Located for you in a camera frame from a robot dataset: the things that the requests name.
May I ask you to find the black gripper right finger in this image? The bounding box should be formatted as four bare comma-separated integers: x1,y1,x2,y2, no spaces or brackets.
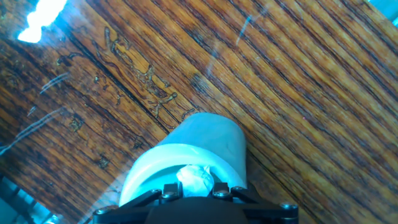
211,182,299,224

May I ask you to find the white paper ball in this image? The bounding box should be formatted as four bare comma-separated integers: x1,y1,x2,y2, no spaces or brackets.
176,164,215,198

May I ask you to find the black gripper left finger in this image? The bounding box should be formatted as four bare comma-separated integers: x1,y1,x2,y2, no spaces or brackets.
93,182,183,224

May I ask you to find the small white trash can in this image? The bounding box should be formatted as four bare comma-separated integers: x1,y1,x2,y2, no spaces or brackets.
119,112,248,208

